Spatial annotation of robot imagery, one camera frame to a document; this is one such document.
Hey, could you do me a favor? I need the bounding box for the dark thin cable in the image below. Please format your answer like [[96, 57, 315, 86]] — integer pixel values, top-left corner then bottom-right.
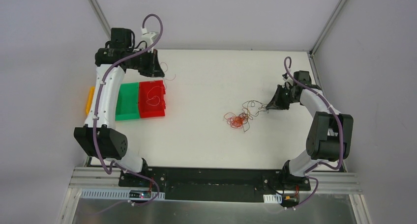
[[240, 100, 270, 133]]

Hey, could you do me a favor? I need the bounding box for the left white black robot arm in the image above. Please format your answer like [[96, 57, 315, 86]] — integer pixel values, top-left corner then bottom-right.
[[73, 28, 165, 187]]

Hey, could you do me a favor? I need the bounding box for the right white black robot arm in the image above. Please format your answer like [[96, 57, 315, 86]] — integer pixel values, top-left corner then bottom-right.
[[266, 71, 354, 190]]

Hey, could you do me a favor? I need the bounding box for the red plastic bin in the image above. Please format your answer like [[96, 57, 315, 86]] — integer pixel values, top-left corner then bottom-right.
[[138, 80, 166, 118]]

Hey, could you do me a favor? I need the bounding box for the green plastic bin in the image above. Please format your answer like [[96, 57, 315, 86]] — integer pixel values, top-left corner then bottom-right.
[[115, 82, 140, 121]]

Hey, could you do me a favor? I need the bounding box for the yellow plastic bin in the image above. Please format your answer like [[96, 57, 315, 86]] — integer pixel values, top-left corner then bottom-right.
[[85, 86, 95, 116]]

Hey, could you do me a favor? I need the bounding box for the right controller circuit board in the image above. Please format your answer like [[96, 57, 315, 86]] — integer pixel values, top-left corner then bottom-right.
[[281, 196, 299, 208]]

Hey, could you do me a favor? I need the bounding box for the controller circuit board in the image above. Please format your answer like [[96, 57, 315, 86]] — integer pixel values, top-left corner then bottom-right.
[[129, 190, 151, 199], [281, 196, 299, 208]]

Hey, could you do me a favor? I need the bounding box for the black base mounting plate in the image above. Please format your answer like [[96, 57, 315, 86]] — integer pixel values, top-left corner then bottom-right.
[[118, 166, 311, 203]]

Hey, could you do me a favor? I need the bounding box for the left controller circuit board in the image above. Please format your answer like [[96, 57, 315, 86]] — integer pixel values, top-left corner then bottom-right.
[[129, 190, 151, 199]]

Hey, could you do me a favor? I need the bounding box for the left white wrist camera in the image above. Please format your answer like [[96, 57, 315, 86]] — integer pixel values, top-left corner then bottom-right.
[[139, 28, 159, 49]]

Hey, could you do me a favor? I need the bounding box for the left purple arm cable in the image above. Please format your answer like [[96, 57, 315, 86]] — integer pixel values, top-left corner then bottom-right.
[[92, 14, 164, 207]]

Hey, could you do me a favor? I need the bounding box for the right white slotted cable duct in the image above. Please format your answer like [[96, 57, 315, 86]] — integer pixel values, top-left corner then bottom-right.
[[263, 194, 282, 204]]

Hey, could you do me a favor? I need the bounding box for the white slotted cable duct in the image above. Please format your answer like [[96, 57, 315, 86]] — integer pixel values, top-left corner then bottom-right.
[[263, 194, 282, 204], [80, 189, 165, 201]]

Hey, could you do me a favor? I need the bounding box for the aluminium frame rail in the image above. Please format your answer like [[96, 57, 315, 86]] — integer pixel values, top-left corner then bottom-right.
[[68, 167, 363, 195]]

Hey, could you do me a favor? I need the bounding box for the left white slotted cable duct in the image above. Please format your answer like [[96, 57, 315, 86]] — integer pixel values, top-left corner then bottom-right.
[[80, 189, 165, 201]]

